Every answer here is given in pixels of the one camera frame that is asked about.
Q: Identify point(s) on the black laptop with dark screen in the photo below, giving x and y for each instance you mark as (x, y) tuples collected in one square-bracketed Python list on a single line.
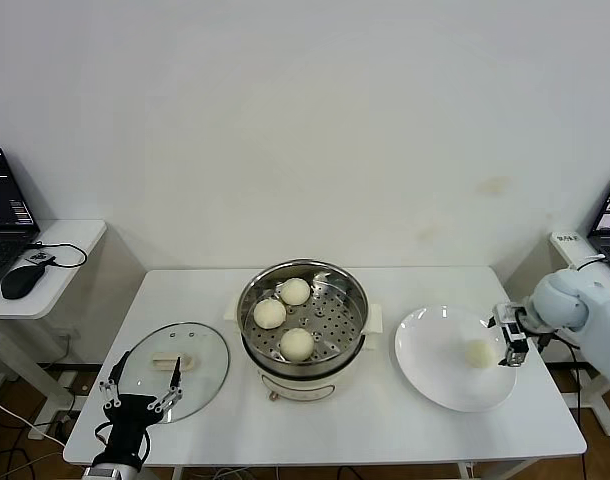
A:
[(5, 200)]

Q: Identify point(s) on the white steamed baozi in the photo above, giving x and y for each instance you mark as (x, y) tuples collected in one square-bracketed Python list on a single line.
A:
[(270, 314), (480, 353), (297, 345), (295, 291)]

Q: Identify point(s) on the stainless steel steamer basket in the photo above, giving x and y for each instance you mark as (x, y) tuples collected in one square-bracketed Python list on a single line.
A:
[(335, 345)]

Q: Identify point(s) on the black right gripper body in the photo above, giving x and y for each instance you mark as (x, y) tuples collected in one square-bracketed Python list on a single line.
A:
[(524, 322)]

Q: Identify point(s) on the white floor power strip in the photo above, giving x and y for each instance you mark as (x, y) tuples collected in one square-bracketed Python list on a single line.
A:
[(40, 431)]

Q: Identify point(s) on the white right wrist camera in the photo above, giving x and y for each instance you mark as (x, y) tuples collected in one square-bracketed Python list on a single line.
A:
[(506, 312)]

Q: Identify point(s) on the cream electric cooking pot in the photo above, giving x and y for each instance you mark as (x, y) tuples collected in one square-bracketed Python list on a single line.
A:
[(305, 385)]

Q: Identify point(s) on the small printed label sticker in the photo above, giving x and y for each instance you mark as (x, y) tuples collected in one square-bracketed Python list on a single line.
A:
[(568, 238)]

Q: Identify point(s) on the white side table rounded corner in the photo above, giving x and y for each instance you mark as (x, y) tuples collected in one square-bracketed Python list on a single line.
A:
[(80, 232)]

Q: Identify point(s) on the white side table with label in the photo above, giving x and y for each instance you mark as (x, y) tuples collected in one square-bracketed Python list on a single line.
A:
[(567, 252)]

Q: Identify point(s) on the black computer mouse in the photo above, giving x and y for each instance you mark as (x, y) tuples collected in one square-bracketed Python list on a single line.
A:
[(20, 282)]

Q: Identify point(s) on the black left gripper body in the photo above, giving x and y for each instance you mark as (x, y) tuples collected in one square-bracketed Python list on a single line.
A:
[(130, 422)]

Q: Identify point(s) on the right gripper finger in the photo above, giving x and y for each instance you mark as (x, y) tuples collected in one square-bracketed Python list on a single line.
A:
[(517, 350), (493, 321)]

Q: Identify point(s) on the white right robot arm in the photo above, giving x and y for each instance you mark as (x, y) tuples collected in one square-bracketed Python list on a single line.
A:
[(600, 310)]

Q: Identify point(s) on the white round plate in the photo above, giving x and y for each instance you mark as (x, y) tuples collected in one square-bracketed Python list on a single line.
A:
[(435, 370)]

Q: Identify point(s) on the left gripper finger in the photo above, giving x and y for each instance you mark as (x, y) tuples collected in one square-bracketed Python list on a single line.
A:
[(117, 370), (175, 375)]

